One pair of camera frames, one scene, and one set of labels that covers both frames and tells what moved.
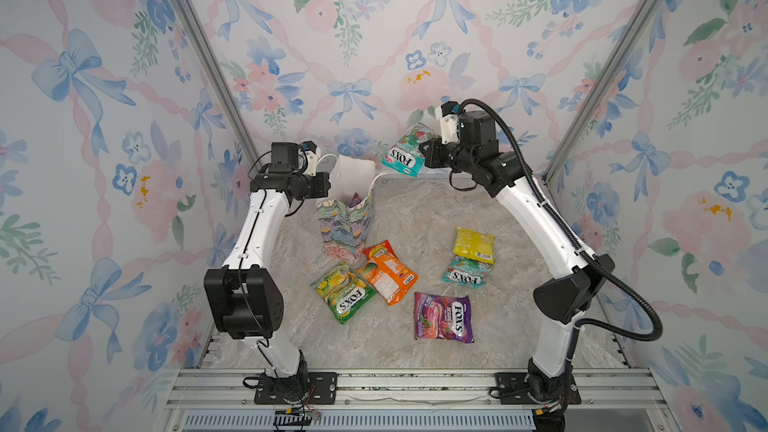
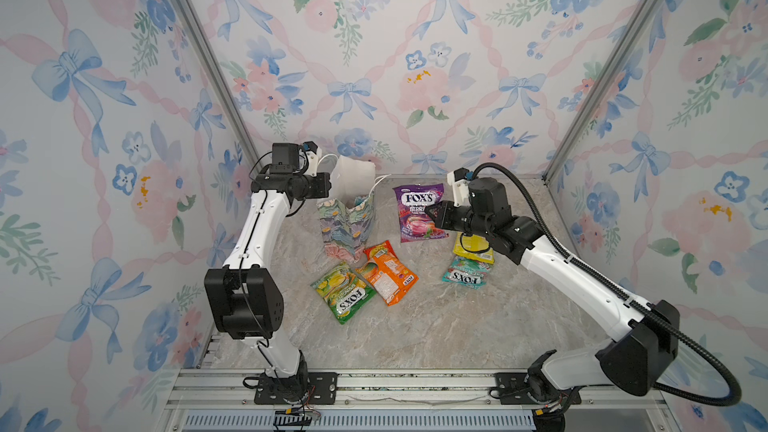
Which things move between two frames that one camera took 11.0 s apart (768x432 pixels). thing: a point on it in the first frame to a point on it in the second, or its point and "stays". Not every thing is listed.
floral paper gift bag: x=345 y=217 stays
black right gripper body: x=450 y=157 to x=462 y=220
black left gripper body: x=313 y=187 stays
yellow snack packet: x=474 y=245 stays
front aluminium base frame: x=224 y=400 stays
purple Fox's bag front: x=443 y=317 to x=415 y=223
